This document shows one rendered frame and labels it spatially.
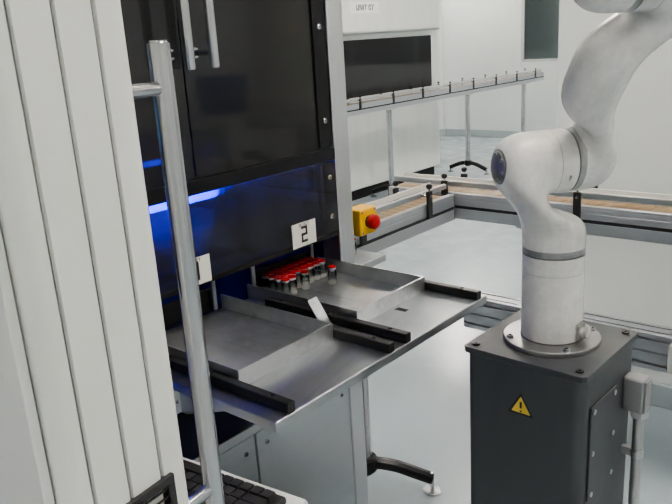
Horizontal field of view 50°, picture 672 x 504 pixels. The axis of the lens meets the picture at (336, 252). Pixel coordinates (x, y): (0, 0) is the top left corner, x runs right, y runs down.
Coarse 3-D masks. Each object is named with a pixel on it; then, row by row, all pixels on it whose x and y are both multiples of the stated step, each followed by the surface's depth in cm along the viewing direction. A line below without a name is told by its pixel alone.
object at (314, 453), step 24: (336, 408) 196; (240, 432) 169; (264, 432) 175; (288, 432) 182; (312, 432) 189; (336, 432) 197; (240, 456) 170; (264, 456) 176; (288, 456) 183; (312, 456) 191; (336, 456) 199; (264, 480) 177; (288, 480) 184; (312, 480) 192; (336, 480) 200
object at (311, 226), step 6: (306, 222) 176; (312, 222) 177; (294, 228) 173; (300, 228) 174; (312, 228) 178; (294, 234) 173; (300, 234) 175; (306, 234) 176; (312, 234) 178; (294, 240) 173; (300, 240) 175; (312, 240) 178; (294, 246) 174; (300, 246) 175
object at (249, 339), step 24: (216, 312) 166; (240, 312) 165; (264, 312) 160; (288, 312) 154; (168, 336) 154; (216, 336) 153; (240, 336) 152; (264, 336) 151; (288, 336) 150; (312, 336) 143; (216, 360) 141; (240, 360) 140; (264, 360) 133; (288, 360) 138
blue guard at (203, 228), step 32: (224, 192) 154; (256, 192) 162; (288, 192) 170; (320, 192) 178; (160, 224) 143; (192, 224) 149; (224, 224) 156; (256, 224) 163; (288, 224) 171; (320, 224) 180; (160, 256) 144; (224, 256) 157; (256, 256) 164; (160, 288) 145
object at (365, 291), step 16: (352, 272) 186; (368, 272) 182; (384, 272) 179; (400, 272) 176; (256, 288) 172; (320, 288) 178; (336, 288) 177; (352, 288) 177; (368, 288) 176; (384, 288) 175; (400, 288) 165; (416, 288) 170; (304, 304) 163; (336, 304) 167; (352, 304) 166; (368, 304) 156; (384, 304) 161
